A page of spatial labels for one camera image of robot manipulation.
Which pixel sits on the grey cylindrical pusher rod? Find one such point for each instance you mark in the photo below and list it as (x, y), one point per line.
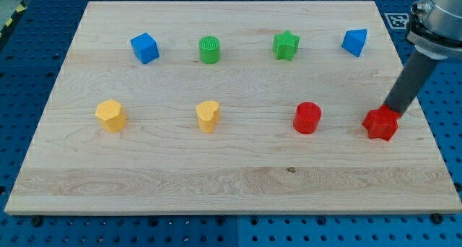
(417, 70)

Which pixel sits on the red star block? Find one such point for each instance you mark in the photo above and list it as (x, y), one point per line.
(381, 123)

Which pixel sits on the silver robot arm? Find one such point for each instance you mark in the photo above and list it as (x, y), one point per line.
(434, 29)

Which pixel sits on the green star block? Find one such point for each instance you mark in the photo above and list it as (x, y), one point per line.
(285, 45)

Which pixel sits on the black white fiducial tag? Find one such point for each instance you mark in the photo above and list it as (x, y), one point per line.
(397, 20)

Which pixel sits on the blue triangular prism block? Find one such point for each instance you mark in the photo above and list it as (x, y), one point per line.
(354, 41)

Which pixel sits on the red cylinder block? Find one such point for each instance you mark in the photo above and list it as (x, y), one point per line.
(307, 117)

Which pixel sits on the green cylinder block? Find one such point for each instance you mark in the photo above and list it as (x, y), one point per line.
(209, 48)

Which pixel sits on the yellow heart block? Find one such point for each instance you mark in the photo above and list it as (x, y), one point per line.
(207, 115)

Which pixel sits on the light wooden board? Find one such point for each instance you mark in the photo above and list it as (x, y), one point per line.
(254, 162)

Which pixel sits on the blue cube block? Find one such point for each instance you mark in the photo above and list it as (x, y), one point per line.
(145, 48)

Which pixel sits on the yellow hexagon block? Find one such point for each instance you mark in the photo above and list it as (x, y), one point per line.
(111, 115)

